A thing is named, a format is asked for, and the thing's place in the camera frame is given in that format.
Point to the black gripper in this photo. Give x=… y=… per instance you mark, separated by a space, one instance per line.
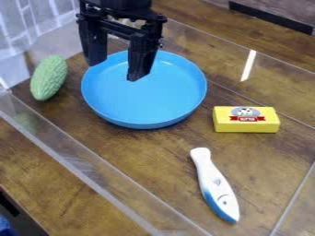
x=144 y=40

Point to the yellow butter brick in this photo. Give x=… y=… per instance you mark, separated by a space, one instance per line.
x=244 y=119

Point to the blue round tray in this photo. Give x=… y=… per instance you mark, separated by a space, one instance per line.
x=153 y=102

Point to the green bitter gourd toy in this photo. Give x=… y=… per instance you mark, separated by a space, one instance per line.
x=48 y=77

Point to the white and blue toy fish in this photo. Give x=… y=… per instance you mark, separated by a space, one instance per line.
x=213 y=186

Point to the clear acrylic enclosure wall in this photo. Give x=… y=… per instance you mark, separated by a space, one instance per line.
x=92 y=179

